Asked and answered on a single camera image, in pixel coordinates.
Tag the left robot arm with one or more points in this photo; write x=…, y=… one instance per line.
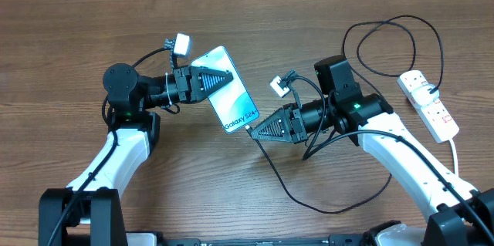
x=88, y=210

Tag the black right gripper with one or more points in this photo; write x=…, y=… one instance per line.
x=299, y=134

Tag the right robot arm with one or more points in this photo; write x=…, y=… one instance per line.
x=456, y=213

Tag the black aluminium mounting rail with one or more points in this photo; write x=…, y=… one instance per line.
x=262, y=242

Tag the white power strip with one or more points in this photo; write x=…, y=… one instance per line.
x=435, y=116

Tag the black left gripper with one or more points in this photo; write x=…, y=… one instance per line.
x=190, y=83

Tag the blue Samsung Galaxy smartphone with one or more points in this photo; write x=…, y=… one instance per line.
x=232, y=103

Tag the white charger plug adapter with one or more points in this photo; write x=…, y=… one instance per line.
x=424, y=95

